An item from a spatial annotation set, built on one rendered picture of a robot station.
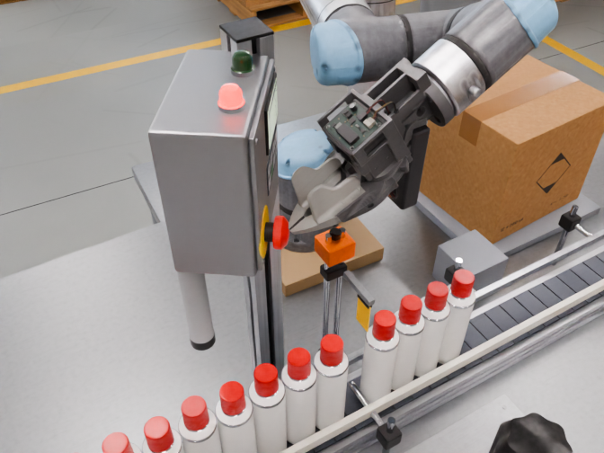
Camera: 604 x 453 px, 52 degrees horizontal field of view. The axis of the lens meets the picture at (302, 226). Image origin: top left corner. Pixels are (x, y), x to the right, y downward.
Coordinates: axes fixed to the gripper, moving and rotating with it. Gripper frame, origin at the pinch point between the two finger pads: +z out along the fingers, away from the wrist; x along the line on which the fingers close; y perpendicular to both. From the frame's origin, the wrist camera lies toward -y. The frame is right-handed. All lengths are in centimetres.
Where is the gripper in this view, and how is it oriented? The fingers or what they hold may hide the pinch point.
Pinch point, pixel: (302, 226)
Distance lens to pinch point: 68.7
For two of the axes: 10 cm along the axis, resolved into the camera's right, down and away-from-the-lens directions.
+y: -4.4, -4.7, -7.7
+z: -7.4, 6.7, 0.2
